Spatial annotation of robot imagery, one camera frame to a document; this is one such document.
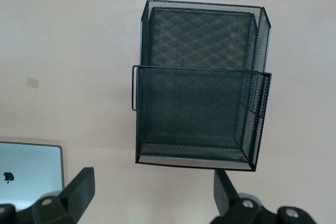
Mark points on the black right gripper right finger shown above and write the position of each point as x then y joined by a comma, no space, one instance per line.
223,195

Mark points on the black mesh two-tier tray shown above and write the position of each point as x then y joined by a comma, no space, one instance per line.
183,103

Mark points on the silver laptop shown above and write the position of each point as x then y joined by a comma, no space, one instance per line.
31,169

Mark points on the small tape patch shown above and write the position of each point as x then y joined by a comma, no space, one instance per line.
32,82

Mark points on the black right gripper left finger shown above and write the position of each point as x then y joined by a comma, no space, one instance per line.
78,190

